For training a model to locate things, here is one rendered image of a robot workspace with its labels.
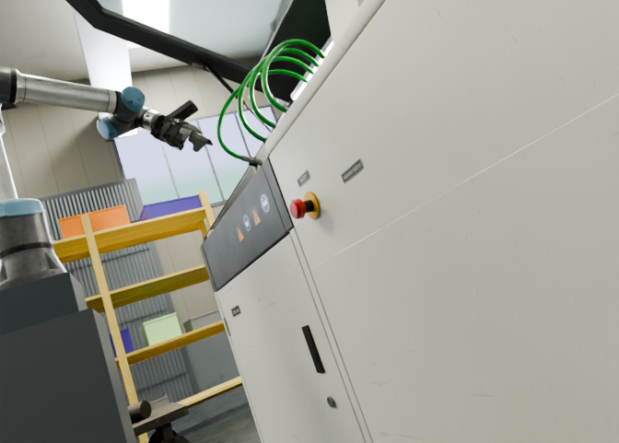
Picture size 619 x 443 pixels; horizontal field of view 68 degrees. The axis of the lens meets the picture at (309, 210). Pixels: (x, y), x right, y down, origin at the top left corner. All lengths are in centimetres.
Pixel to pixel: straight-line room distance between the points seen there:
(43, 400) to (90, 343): 13
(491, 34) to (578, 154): 15
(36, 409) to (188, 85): 727
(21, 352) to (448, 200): 92
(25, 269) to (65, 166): 631
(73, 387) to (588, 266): 98
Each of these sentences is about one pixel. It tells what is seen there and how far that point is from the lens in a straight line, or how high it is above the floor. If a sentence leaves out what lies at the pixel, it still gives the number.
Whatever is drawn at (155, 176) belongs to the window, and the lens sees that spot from 733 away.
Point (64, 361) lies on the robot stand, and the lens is 114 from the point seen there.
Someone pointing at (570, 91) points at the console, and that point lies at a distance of 48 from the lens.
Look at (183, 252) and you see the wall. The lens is 700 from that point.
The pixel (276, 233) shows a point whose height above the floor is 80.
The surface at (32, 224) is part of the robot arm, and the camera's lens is 129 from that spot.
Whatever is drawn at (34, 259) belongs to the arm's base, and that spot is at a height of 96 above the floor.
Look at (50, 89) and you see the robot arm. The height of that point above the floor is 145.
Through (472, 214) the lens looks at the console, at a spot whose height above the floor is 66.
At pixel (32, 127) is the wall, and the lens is 786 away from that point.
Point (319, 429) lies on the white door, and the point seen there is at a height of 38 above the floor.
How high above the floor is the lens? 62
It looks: 12 degrees up
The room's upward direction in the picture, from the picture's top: 21 degrees counter-clockwise
